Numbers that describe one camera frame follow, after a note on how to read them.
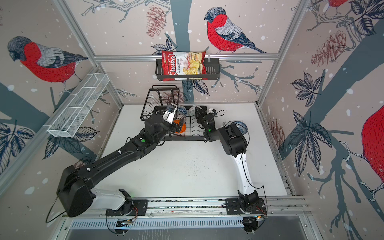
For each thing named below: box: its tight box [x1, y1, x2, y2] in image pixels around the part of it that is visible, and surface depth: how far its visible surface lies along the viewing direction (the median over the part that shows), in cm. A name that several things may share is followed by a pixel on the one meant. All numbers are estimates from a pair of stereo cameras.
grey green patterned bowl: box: [188, 105, 200, 116], surface depth 105 cm
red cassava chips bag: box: [161, 51, 208, 82], surface depth 90 cm
